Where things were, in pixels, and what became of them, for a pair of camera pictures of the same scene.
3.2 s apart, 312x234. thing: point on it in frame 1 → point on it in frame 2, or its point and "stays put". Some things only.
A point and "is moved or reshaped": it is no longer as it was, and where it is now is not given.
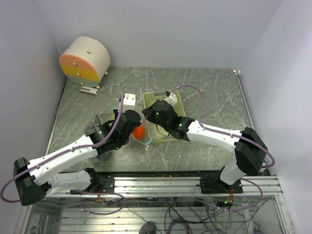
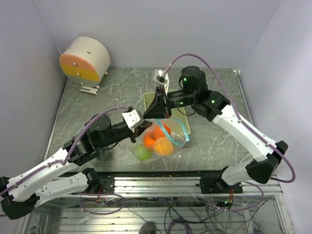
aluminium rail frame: (164, 205) stays put
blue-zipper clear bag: (147, 137) is moved or reshaped
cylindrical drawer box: (86, 61) stays put
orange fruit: (138, 132) is moved or reshaped
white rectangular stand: (89, 90) stays put
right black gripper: (148, 113) → (158, 108)
